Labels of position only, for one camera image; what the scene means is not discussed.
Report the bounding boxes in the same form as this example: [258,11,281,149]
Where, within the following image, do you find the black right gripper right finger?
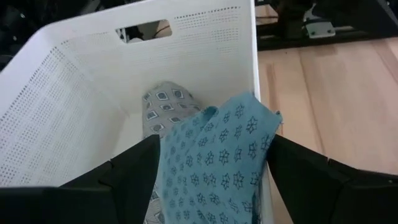
[266,134,398,224]

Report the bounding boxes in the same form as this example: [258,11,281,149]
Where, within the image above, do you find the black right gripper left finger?
[0,134,161,224]

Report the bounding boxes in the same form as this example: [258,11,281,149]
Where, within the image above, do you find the grey patterned cloth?
[141,81,203,224]

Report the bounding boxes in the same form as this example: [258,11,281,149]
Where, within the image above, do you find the blue patterned cloth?
[155,91,283,224]

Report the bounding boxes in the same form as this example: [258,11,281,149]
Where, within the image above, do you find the large white perforated bin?
[0,0,274,224]

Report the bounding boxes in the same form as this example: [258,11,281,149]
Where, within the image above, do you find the black aluminium table frame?
[254,21,398,52]

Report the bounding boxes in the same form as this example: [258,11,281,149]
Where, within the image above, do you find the silver frame bracket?
[304,18,336,39]

